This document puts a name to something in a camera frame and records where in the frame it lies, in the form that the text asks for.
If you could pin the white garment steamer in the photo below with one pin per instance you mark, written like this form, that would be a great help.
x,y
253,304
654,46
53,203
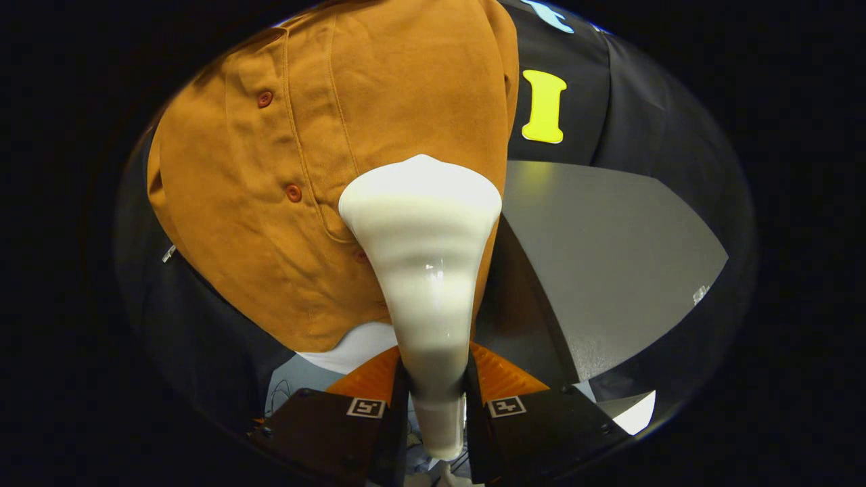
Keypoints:
x,y
423,270

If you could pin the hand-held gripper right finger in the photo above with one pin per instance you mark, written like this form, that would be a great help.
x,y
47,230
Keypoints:
x,y
473,439

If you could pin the grey side table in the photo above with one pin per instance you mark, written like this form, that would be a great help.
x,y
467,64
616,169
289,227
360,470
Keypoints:
x,y
609,257

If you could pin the white mannequin torso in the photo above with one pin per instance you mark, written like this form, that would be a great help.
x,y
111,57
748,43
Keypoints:
x,y
352,348

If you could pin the small silver clip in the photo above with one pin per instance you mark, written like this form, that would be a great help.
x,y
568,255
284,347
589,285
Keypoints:
x,y
169,253

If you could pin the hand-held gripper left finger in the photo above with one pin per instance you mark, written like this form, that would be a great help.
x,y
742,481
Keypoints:
x,y
396,439

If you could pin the brown button-up shirt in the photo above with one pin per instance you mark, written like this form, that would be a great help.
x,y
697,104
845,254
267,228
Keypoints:
x,y
270,237

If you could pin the black backdrop cloth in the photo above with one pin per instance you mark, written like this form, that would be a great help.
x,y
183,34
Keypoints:
x,y
649,108

